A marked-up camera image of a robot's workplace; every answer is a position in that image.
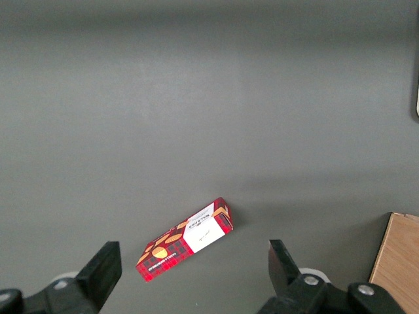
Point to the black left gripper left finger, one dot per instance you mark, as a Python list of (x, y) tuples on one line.
[(95, 278)]

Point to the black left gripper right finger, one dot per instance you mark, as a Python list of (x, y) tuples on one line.
[(288, 281)]

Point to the light wooden drawer cabinet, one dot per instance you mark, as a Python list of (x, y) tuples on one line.
[(399, 261)]

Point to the red tartan cookie box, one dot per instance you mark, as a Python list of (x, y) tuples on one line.
[(186, 240)]

